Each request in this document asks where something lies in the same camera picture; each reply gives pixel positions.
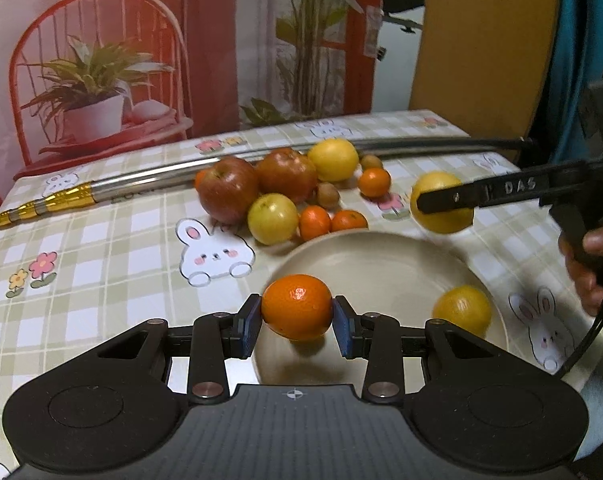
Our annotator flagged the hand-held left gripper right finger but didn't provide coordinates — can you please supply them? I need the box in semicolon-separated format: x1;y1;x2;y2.
332;296;487;405

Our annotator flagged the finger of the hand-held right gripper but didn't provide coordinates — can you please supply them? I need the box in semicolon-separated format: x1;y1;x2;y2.
416;160;589;216

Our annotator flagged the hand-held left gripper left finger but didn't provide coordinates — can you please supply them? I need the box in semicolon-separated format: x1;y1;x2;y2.
96;294;262;406

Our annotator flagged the large orange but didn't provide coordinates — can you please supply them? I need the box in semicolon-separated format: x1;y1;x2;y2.
261;274;333;342

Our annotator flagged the yellow lemon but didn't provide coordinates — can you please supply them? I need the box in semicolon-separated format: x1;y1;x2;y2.
410;171;476;234

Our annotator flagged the beige ceramic plate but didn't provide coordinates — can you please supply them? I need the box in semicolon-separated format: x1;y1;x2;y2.
251;231;509;386

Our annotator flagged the small tangerine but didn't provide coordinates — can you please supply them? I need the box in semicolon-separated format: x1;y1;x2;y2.
330;209;369;233
298;205;332;241
357;167;392;198

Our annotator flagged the yellow apple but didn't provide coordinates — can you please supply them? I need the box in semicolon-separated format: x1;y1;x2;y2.
247;193;300;246

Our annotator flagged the yellow orange fruit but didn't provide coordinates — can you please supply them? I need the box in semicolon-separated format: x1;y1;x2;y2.
433;285;492;338

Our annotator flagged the blue cloth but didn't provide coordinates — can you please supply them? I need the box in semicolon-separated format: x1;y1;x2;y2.
549;0;603;161

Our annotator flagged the dark red apple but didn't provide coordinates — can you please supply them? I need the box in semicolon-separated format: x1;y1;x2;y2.
196;156;261;225

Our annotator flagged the brown wooden board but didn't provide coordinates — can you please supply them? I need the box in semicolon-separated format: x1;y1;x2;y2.
409;0;565;166

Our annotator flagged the checked rabbit tablecloth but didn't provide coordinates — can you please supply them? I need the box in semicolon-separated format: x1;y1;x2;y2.
0;109;603;480

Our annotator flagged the orange-red apple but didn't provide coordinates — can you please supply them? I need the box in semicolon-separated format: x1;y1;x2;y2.
255;149;318;205

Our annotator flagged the large yellow citrus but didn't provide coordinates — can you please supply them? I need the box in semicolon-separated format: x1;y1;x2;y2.
308;138;359;183

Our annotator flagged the black bicycle seat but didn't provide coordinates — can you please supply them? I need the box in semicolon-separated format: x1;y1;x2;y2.
381;0;427;33

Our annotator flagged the printed plant backdrop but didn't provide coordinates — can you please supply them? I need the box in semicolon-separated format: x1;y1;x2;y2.
0;0;385;211

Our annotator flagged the black cable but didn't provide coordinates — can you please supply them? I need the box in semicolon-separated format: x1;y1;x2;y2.
554;285;603;376

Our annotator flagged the metal sword with gold handle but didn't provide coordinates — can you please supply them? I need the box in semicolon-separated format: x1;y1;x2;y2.
0;134;535;233

